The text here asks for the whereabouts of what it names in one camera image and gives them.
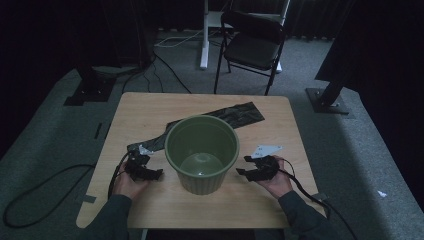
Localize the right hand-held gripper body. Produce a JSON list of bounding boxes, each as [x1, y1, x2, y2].
[[250, 144, 284, 183]]

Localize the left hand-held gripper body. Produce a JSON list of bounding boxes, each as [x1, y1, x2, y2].
[[124, 144, 155, 183]]

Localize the green plastic bin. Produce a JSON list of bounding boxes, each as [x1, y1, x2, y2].
[[164, 114, 241, 196]]

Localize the black plastic trash bag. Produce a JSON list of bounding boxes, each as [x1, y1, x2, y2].
[[126, 101, 266, 156]]

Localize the person's left hand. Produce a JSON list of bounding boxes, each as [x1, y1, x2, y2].
[[112, 169, 151, 201]]

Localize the person's right hand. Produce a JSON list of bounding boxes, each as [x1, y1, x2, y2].
[[258, 155, 295, 200]]

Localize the grey tape piece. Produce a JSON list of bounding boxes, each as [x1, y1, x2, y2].
[[80, 193, 98, 205]]

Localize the black stand with square base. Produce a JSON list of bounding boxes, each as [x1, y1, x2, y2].
[[63, 63, 118, 107]]

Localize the black slanted stand with base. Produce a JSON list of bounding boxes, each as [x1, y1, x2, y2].
[[305, 0, 355, 116]]

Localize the black folding chair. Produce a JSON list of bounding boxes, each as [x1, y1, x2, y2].
[[213, 10, 288, 97]]

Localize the white desk leg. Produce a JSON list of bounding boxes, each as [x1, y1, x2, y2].
[[273, 0, 292, 74], [199, 0, 212, 70]]

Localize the left hand-held gripper cable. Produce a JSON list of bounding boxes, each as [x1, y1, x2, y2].
[[107, 151, 135, 200]]

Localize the hand-held gripper cable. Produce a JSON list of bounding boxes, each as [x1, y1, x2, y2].
[[279, 159, 358, 240], [107, 151, 135, 200]]

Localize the right hand-held gripper cable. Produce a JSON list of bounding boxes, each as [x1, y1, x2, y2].
[[279, 159, 358, 240]]

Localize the thin black floor cables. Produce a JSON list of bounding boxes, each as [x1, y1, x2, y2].
[[121, 52, 193, 95]]

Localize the looped black floor cable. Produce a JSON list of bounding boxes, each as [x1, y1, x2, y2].
[[2, 163, 97, 230]]

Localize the white floor cable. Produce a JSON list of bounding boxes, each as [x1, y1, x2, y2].
[[154, 28, 205, 49]]

